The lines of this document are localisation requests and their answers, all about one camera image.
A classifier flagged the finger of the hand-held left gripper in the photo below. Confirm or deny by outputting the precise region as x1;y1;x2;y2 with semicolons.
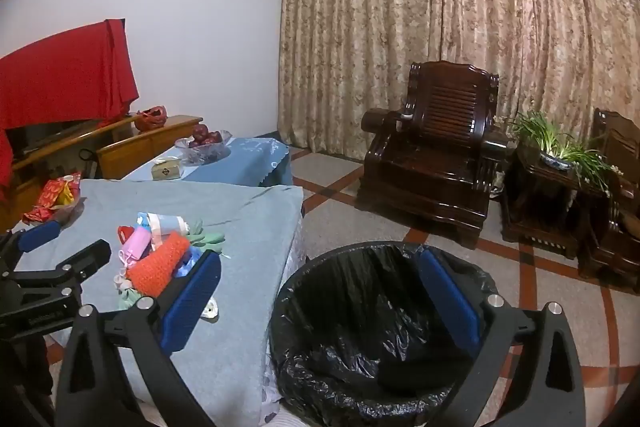
10;239;113;303
0;221;62;280

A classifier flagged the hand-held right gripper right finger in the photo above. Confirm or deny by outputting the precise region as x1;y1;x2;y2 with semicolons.
419;248;587;427

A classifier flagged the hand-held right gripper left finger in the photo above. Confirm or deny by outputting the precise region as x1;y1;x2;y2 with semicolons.
54;251;223;427

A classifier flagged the blue hand cream tube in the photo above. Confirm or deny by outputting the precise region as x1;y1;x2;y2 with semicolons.
172;248;202;280

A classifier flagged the pink plastic bottle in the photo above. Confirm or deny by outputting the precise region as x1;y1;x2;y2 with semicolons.
119;227;153;265

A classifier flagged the blue and white carton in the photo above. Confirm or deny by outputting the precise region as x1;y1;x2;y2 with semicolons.
149;212;190;250

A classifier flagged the trash bin with black bag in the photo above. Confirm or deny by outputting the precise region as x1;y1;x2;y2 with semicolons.
269;241;506;427

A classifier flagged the red snack packet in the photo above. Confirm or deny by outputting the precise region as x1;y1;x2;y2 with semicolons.
22;173;85;226

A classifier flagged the orange scrubbing sponge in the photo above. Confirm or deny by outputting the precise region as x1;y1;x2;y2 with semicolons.
125;231;193;299

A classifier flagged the grey-blue table cloth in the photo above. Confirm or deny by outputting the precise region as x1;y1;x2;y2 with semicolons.
10;179;306;427

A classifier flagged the black television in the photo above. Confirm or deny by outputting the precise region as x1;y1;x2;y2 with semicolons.
5;117;101;170

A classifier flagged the beige tissue box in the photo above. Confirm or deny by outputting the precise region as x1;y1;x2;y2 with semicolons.
151;159;183;182

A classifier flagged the wooden television cabinet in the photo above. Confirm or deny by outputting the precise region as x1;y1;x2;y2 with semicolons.
0;114;203;233

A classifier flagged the dark wooden side table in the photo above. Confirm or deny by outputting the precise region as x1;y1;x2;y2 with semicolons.
500;142;611;260

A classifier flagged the dark wooden slatted armchair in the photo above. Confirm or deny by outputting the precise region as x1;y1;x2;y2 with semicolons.
355;61;516;250

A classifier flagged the plastic bag of red fruit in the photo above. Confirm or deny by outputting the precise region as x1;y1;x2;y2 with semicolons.
175;129;233;166

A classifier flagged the blue coffee table cloth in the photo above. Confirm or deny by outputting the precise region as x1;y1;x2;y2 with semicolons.
122;137;293;190

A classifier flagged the red bag on cabinet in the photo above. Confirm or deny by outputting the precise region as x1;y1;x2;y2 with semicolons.
134;105;168;131

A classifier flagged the red cloth cover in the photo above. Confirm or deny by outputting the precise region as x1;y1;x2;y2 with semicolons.
0;19;141;202

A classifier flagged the dark wooden carved armchair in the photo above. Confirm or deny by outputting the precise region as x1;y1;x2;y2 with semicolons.
580;107;640;295

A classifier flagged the potted green plant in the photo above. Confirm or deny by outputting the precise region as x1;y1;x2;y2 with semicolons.
507;109;623;198

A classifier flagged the beige floral curtain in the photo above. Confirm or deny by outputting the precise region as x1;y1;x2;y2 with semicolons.
275;0;640;228

